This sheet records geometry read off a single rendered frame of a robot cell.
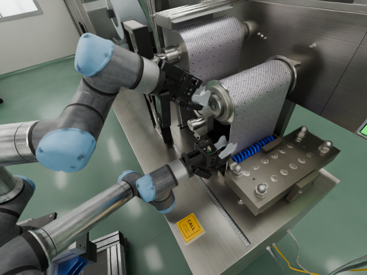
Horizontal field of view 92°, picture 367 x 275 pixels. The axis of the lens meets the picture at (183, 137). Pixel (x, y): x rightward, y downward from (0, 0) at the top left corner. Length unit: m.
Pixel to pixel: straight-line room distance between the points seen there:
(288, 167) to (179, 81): 0.48
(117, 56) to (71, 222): 0.41
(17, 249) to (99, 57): 0.40
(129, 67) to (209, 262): 0.61
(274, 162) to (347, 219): 1.34
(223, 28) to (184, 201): 0.66
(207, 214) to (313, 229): 1.24
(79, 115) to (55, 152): 0.08
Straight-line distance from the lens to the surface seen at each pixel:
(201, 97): 0.51
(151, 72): 0.40
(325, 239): 1.85
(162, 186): 0.53
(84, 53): 0.37
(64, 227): 0.55
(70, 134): 0.33
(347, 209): 2.06
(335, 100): 0.75
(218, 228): 0.72
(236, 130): 0.61
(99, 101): 0.41
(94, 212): 0.58
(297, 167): 0.74
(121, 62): 0.38
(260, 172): 0.69
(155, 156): 0.90
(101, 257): 1.57
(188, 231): 0.69
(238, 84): 0.56
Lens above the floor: 1.58
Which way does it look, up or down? 45 degrees down
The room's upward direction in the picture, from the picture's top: 9 degrees counter-clockwise
